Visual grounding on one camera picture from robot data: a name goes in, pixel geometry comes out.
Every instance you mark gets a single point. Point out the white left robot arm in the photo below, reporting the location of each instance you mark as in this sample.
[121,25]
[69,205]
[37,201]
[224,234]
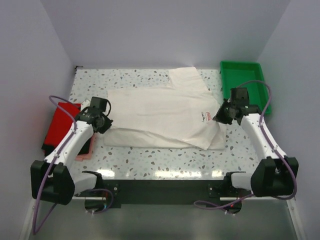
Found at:
[51,180]

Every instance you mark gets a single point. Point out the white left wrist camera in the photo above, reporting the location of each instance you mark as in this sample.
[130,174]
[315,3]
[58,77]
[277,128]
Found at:
[85,103]

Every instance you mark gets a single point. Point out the white t shirt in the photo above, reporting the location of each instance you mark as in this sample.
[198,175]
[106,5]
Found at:
[178,115]

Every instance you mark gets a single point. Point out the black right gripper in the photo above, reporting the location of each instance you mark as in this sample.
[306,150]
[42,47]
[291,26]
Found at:
[219,116]

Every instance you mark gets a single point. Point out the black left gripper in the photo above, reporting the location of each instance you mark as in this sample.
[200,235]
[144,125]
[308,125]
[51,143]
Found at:
[107,125]

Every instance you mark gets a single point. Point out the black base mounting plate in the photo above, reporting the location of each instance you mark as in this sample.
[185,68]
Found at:
[115,193]

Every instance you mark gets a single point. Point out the aluminium rail frame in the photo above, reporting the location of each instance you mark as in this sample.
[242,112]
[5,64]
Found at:
[258,219]

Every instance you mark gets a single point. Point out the red folded t shirt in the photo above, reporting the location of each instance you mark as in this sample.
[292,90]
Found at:
[60,124]

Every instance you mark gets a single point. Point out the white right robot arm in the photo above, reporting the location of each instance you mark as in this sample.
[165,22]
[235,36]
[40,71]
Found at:
[276,172]

